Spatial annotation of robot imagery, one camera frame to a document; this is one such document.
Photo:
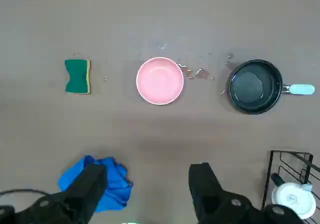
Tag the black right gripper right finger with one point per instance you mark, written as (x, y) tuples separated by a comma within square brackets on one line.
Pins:
[(207, 204)]

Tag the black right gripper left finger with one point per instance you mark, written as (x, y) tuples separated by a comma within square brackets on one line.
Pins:
[(82, 196)]

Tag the green and yellow sponge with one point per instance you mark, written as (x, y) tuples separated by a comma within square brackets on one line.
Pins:
[(76, 76)]

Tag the pink bowl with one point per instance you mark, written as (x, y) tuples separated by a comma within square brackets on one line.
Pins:
[(160, 81)]

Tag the blue cloth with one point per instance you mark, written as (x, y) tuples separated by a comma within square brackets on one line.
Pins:
[(117, 184)]

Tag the white cup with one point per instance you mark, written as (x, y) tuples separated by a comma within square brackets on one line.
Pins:
[(292, 199)]

